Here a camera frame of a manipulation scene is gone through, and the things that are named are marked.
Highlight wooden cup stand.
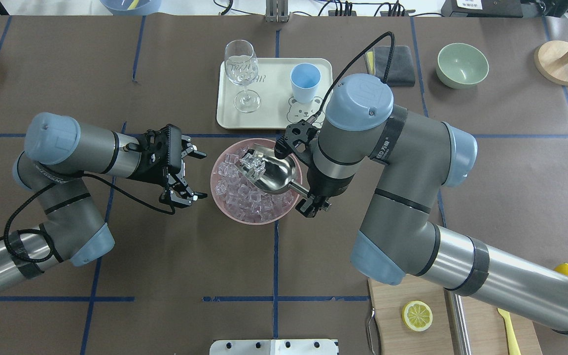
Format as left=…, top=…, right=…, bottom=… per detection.
left=534, top=0, right=568, bottom=86

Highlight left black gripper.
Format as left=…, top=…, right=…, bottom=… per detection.
left=129, top=124, right=208, bottom=209

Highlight wooden cutting board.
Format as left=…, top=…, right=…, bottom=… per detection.
left=366, top=276, right=544, bottom=355

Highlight green ceramic bowl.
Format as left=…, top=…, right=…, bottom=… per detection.
left=435, top=43, right=490, bottom=89

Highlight clear wine glass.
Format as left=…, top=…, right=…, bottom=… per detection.
left=224, top=39, right=261, bottom=114

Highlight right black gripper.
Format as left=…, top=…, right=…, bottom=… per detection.
left=274, top=119, right=336, bottom=218

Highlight lemon half slice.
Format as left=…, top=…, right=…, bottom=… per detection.
left=401, top=300, right=433, bottom=332

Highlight scooped clear ice cubes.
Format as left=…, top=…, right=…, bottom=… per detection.
left=239, top=150, right=266, bottom=180

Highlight steel ice scoop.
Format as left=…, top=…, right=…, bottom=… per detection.
left=236, top=144, right=309, bottom=198

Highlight yellow plastic knife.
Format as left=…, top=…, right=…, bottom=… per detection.
left=497, top=308, right=521, bottom=355

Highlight pile of clear ice cubes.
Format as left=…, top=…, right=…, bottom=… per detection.
left=211, top=145, right=298, bottom=224

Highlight blue bowl with fork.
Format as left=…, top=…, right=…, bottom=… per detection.
left=101, top=0, right=163, bottom=16

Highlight cream bear serving tray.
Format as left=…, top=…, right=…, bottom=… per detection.
left=216, top=58, right=333, bottom=130

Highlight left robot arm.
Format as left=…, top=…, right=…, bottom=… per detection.
left=0, top=112, right=207, bottom=292

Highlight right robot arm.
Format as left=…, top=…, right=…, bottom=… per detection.
left=275, top=73, right=568, bottom=336

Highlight pink bowl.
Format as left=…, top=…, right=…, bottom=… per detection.
left=210, top=139, right=299, bottom=225

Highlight steel cylinder rod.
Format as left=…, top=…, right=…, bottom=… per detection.
left=445, top=290, right=472, bottom=355

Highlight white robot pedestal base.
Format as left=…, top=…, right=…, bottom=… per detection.
left=209, top=338, right=340, bottom=355

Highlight light blue plastic cup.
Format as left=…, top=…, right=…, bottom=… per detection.
left=290, top=63, right=322, bottom=104

